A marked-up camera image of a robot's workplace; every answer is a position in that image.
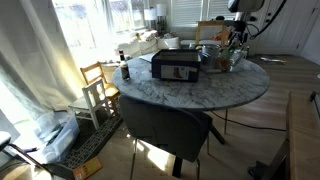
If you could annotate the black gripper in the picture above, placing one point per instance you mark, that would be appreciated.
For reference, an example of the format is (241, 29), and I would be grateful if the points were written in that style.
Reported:
(237, 31)

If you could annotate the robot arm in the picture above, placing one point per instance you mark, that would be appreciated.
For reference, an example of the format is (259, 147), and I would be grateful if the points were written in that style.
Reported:
(242, 10)

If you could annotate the green plastic bottle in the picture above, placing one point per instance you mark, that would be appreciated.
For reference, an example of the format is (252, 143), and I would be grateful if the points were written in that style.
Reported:
(225, 57)

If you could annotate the dark sauce bottle red cap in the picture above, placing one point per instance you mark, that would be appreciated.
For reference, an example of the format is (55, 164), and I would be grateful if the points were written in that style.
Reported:
(124, 66)

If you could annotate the orange stuffed toy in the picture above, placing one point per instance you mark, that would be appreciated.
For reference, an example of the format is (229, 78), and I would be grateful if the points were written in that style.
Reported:
(220, 35)

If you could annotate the white door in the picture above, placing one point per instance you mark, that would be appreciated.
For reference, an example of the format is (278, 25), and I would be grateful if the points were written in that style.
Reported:
(287, 32)

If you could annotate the round marble table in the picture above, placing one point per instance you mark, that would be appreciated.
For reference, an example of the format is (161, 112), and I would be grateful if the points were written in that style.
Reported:
(213, 91)

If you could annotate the dark blue cardboard box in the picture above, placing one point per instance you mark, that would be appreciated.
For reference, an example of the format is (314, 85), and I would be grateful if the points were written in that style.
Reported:
(177, 65)

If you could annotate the white table lamp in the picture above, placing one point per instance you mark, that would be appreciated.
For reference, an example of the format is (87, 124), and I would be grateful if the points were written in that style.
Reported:
(150, 15)

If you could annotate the white sofa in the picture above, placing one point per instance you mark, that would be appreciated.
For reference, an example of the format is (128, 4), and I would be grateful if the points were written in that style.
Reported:
(148, 42)

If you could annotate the grey upholstered chair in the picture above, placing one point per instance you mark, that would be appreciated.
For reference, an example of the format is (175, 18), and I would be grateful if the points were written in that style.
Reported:
(173, 130)

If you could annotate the wooden bench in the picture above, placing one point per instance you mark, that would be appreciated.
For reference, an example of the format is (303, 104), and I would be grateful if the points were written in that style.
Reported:
(299, 155)

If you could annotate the small white wooden chair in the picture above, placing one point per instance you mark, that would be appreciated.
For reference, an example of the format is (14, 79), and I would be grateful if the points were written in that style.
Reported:
(93, 99)

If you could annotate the white sheer curtain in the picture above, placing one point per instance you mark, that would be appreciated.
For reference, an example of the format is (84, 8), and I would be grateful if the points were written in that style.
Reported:
(38, 72)

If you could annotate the clear plastic storage bin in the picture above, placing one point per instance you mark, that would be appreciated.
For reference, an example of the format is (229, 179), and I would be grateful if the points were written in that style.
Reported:
(56, 132)

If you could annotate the orange cardboard box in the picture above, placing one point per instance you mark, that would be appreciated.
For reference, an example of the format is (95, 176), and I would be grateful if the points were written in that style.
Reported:
(85, 170)

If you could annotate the wooden easel frame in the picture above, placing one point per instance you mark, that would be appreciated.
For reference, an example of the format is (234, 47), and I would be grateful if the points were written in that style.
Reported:
(207, 29)

